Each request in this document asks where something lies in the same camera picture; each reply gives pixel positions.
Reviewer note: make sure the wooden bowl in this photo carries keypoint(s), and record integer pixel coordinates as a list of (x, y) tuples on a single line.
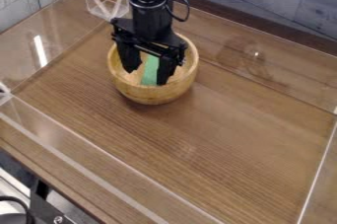
[(154, 95)]

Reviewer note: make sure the clear acrylic corner bracket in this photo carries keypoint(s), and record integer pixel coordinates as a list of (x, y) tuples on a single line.
[(107, 9)]

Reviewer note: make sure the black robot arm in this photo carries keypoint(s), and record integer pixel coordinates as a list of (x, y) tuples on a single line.
[(152, 16)]

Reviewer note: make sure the clear acrylic enclosure wall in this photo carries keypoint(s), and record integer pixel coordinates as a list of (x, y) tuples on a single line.
[(241, 152)]

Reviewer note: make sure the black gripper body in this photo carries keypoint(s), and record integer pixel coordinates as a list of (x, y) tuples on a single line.
[(166, 43)]

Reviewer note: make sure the green rectangular stick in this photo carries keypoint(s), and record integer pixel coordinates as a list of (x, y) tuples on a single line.
[(150, 77)]

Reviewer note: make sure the black table leg bracket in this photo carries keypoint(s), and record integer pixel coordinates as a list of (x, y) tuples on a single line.
[(46, 213)]

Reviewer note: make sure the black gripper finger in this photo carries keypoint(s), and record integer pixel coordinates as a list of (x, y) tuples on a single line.
[(167, 67), (130, 55)]

